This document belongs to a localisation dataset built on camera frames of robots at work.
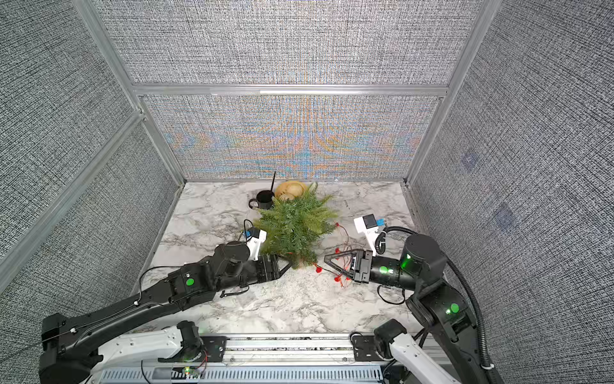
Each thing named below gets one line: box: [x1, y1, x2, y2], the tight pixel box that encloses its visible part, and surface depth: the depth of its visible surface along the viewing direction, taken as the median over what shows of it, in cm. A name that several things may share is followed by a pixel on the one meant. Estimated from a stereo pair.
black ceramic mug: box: [248, 190, 276, 211], surface depth 105 cm
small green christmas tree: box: [252, 182, 339, 270], surface depth 71 cm
